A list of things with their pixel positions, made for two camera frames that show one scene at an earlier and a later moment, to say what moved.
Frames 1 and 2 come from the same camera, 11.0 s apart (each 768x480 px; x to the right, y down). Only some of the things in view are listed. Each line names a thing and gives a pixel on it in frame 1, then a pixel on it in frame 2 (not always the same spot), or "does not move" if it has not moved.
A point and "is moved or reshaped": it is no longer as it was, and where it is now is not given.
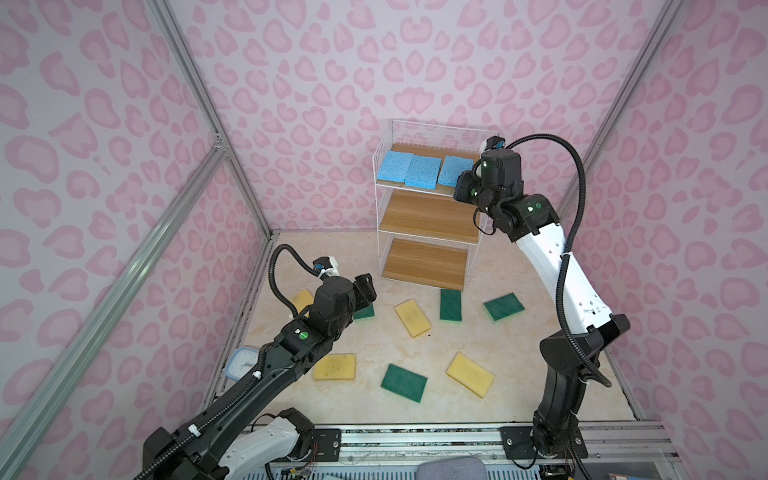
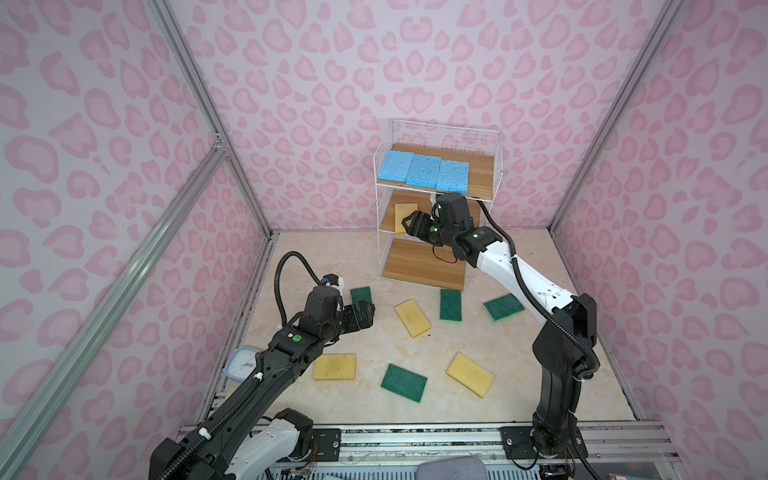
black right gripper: [461, 189] to [420, 225]
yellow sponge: [412, 317] does not move
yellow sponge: [336, 367] does not move
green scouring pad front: [404, 383] does not move
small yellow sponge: [303, 299] is moved or reshaped
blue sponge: [452, 168] does not move
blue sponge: [395, 166] does not move
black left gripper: [363, 292] to [356, 323]
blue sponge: [423, 172] does not move
